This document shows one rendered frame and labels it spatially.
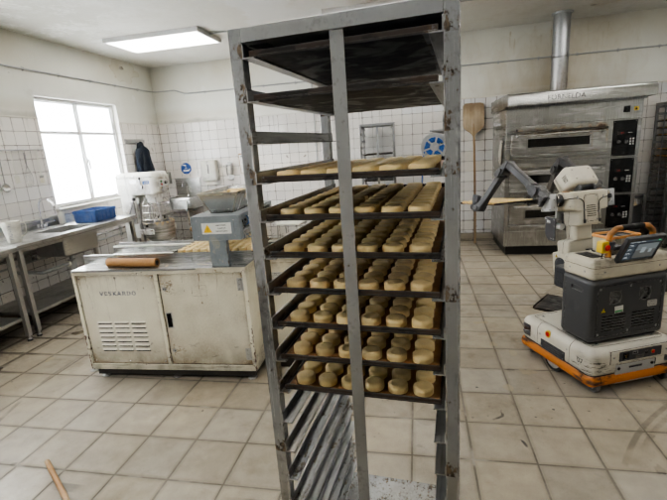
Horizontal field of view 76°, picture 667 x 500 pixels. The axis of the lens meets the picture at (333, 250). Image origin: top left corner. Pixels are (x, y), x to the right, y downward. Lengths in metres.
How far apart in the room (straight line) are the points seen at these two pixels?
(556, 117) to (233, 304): 4.51
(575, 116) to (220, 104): 5.10
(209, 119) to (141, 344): 4.89
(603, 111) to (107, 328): 5.65
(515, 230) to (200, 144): 5.10
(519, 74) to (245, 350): 5.45
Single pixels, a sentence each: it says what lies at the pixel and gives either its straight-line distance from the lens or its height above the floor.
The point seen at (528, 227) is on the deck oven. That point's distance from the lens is 5.98.
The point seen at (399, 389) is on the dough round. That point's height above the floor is 0.97.
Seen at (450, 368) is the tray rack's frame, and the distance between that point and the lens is 1.03.
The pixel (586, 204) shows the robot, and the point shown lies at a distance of 3.21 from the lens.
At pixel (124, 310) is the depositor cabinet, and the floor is 0.54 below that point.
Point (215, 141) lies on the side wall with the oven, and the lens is 7.53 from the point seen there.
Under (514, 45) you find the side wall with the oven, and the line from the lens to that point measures 7.03.
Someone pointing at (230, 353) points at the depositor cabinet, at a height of 0.21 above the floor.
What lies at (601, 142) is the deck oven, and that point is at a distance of 6.15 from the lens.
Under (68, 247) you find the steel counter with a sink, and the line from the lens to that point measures 5.32.
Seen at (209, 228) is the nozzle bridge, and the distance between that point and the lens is 2.85.
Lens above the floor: 1.56
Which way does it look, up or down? 14 degrees down
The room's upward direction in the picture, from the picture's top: 4 degrees counter-clockwise
